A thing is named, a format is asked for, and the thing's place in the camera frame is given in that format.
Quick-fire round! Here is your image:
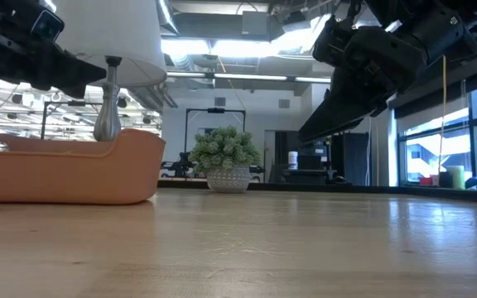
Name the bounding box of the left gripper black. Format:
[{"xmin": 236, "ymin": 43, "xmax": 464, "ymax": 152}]
[{"xmin": 0, "ymin": 0, "xmax": 108, "ymax": 99}]

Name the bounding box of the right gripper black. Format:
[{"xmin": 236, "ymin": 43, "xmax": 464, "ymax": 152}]
[{"xmin": 298, "ymin": 25, "xmax": 428, "ymax": 145}]

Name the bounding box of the orange plastic bin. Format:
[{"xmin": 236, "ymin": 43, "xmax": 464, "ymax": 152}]
[{"xmin": 0, "ymin": 126, "xmax": 167, "ymax": 206}]

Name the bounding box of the black cabinet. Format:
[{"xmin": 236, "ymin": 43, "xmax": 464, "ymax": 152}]
[{"xmin": 330, "ymin": 131, "xmax": 371, "ymax": 186}]

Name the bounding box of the white shade silver table lamp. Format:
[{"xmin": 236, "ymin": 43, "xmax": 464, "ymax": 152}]
[{"xmin": 51, "ymin": 0, "xmax": 168, "ymax": 142}]

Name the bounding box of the black equipment rack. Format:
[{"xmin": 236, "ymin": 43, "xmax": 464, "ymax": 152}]
[{"xmin": 273, "ymin": 131, "xmax": 330, "ymax": 185}]

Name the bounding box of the long ceiling light strip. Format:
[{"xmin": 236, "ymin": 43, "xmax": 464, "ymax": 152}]
[{"xmin": 166, "ymin": 70, "xmax": 333, "ymax": 85}]

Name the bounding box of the potted green artificial plant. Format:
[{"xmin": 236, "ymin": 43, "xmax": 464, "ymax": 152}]
[{"xmin": 187, "ymin": 125, "xmax": 261, "ymax": 195}]

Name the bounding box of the grey ceiling box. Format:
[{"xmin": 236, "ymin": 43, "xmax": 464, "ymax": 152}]
[{"xmin": 241, "ymin": 10, "xmax": 269, "ymax": 36}]

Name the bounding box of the pale green roll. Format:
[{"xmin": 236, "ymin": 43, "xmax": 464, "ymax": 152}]
[{"xmin": 446, "ymin": 165, "xmax": 466, "ymax": 190}]

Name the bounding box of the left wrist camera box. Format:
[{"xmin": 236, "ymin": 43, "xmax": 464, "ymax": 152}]
[{"xmin": 30, "ymin": 8, "xmax": 65, "ymax": 43}]

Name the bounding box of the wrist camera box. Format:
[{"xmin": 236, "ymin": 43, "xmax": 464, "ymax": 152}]
[
  {"xmin": 311, "ymin": 15, "xmax": 358, "ymax": 68},
  {"xmin": 30, "ymin": 8, "xmax": 65, "ymax": 43}
]

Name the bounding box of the black background rig frame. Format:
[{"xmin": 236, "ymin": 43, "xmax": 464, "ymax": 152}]
[
  {"xmin": 41, "ymin": 100, "xmax": 99, "ymax": 141},
  {"xmin": 183, "ymin": 107, "xmax": 247, "ymax": 144}
]

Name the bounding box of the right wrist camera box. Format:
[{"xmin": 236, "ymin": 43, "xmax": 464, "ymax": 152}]
[{"xmin": 311, "ymin": 15, "xmax": 358, "ymax": 68}]

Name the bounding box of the yellow hanging cord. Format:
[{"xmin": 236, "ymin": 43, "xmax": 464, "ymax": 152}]
[{"xmin": 436, "ymin": 54, "xmax": 449, "ymax": 177}]

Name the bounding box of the black aluminium table frame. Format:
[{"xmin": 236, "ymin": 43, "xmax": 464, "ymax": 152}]
[{"xmin": 155, "ymin": 178, "xmax": 477, "ymax": 204}]

